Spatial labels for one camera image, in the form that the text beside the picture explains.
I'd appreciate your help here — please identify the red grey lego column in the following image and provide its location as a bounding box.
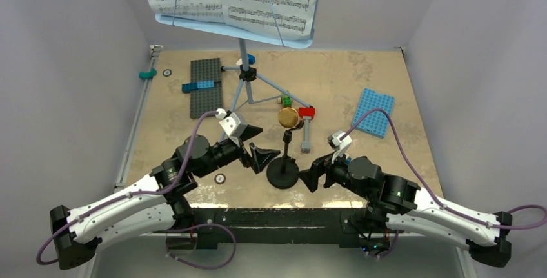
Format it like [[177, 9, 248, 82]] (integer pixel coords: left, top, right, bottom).
[[298, 106, 316, 154]]

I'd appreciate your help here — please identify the left aluminium rail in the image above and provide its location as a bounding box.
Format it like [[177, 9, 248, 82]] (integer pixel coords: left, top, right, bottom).
[[74, 45, 164, 278]]

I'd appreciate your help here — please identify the teal plastic clip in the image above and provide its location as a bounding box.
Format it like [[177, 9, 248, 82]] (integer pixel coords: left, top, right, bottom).
[[139, 68, 157, 80]]

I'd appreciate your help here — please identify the right sheet music page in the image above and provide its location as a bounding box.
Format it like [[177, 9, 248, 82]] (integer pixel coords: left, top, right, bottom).
[[221, 0, 317, 41]]

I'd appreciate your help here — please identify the black microphone stand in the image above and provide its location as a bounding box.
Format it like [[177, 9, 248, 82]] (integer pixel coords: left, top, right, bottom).
[[266, 129, 299, 190]]

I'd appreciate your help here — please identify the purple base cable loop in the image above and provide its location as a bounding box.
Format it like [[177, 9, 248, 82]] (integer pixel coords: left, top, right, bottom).
[[165, 223, 237, 270]]

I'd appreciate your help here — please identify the light blue lego baseplate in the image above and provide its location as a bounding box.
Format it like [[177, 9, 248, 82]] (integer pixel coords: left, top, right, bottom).
[[352, 88, 395, 138]]

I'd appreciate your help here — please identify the blue lego bricks strip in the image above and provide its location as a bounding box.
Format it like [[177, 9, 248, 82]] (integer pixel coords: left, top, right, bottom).
[[181, 80, 215, 94]]

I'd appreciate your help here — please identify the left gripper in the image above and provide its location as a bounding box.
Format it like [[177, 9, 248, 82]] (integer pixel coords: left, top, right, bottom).
[[195, 124, 279, 178]]

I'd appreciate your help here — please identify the red white round sticker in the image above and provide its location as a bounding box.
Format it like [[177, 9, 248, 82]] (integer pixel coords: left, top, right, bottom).
[[214, 174, 226, 184]]

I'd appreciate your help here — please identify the green red lego vehicle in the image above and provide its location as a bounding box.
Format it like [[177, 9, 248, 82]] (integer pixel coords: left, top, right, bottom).
[[277, 95, 292, 108]]

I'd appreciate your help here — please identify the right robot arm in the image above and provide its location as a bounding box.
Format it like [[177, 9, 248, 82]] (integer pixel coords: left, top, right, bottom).
[[299, 155, 512, 268]]

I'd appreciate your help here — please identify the blue white lego brick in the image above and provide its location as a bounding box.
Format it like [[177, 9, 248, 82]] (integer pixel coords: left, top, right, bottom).
[[236, 54, 256, 66]]

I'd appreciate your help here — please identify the black base bar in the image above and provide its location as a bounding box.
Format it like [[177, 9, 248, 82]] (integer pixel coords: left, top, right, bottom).
[[169, 208, 386, 249]]

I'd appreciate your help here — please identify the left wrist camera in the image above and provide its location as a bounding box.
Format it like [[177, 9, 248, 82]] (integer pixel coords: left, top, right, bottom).
[[215, 108, 248, 146]]

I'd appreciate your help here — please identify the light blue music stand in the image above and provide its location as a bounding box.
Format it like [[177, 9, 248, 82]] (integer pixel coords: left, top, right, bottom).
[[155, 14, 313, 112]]

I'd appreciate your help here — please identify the dark grey lego baseplate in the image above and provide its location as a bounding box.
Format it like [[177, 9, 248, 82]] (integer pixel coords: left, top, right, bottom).
[[190, 58, 224, 119]]

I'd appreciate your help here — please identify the gold microphone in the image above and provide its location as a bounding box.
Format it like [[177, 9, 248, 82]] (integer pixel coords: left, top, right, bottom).
[[278, 107, 304, 130]]

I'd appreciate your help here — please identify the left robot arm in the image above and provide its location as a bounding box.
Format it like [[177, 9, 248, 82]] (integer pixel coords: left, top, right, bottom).
[[50, 126, 280, 270]]

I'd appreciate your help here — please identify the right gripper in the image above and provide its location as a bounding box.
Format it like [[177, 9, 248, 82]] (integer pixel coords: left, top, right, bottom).
[[295, 145, 371, 200]]

